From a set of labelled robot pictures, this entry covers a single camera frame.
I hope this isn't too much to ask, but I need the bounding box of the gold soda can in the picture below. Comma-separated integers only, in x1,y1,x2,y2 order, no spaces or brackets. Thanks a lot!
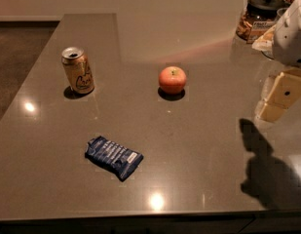
61,47,94,95

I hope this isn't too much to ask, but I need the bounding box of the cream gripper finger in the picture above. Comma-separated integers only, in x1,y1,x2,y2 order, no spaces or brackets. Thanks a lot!
255,67,301,122

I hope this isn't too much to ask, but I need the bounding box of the glass jar with black lid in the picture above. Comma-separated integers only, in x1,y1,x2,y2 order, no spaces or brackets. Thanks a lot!
236,0,285,44

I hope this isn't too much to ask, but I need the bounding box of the blue rxbar blueberry wrapper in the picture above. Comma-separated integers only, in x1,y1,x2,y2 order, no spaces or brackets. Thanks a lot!
85,136,143,181

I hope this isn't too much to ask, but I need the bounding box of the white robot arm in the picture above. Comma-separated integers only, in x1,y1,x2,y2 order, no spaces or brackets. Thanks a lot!
255,0,301,122

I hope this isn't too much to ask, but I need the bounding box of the small snack packet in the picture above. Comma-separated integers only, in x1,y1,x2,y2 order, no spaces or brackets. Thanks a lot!
252,27,275,52

